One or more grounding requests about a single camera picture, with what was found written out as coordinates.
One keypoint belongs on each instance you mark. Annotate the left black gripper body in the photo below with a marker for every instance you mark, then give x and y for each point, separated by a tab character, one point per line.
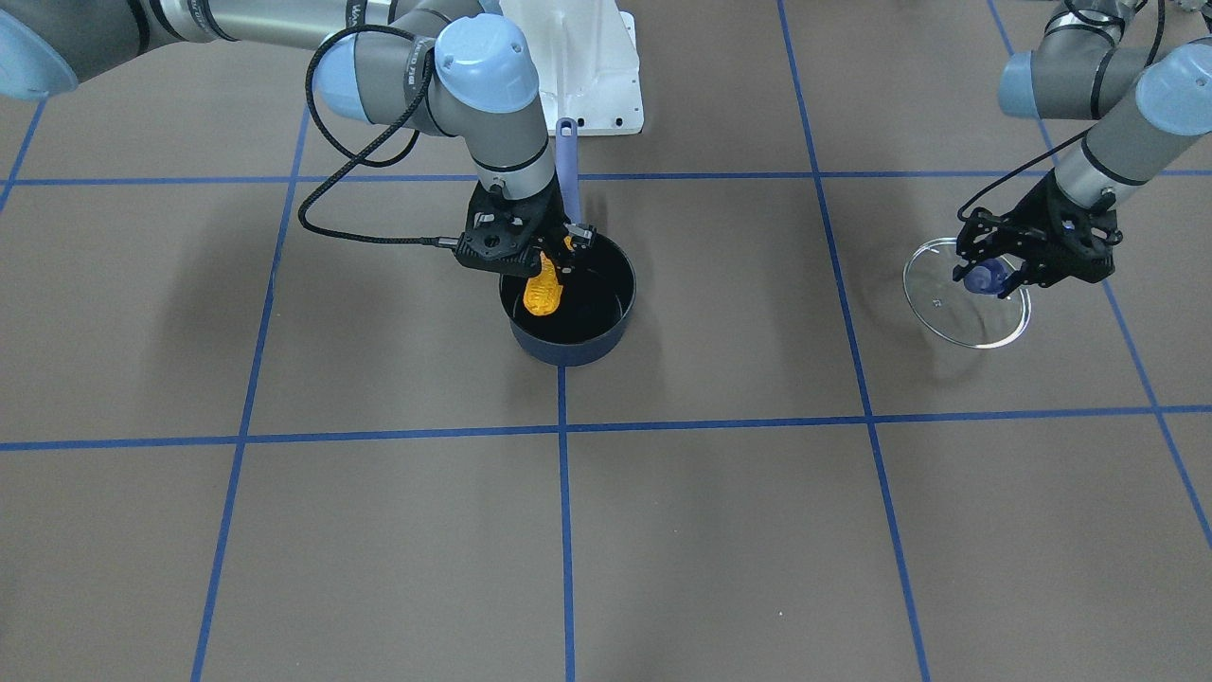
1044	210

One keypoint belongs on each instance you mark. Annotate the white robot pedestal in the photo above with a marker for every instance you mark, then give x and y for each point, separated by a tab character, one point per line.
587	56

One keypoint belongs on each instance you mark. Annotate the dark blue saucepan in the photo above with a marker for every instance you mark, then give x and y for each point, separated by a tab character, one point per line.
596	301

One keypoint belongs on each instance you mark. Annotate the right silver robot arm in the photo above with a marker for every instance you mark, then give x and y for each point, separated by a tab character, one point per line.
453	68

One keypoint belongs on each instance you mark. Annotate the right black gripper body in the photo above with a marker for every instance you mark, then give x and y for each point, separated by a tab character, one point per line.
547	219

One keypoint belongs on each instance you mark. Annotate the glass pot lid blue knob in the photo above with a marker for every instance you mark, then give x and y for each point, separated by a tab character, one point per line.
960	301

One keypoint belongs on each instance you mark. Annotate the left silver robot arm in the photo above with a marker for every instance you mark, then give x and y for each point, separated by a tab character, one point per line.
1146	107

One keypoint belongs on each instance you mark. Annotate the yellow toy corn cob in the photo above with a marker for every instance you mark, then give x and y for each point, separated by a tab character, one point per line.
542	295

